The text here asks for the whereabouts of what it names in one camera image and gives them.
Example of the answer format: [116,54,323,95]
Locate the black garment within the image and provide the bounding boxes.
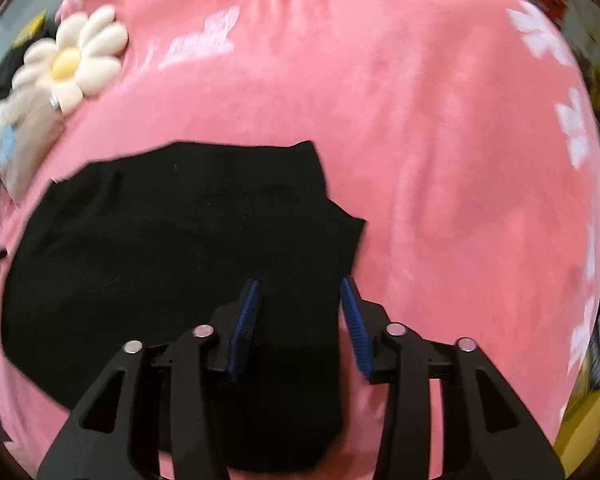
[1,142,365,472]

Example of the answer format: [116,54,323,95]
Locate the dark clothes pile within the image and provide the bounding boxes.
[0,32,50,101]

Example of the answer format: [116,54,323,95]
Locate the yellow object at edge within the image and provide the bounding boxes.
[554,389,600,477]

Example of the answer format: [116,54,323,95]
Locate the beige plush toy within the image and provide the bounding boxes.
[0,88,65,203]

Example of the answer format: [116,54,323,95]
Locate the pink fleece blanket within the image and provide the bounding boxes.
[0,0,600,479]

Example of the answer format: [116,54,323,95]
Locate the white daisy flower pillow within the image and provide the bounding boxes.
[12,4,129,116]

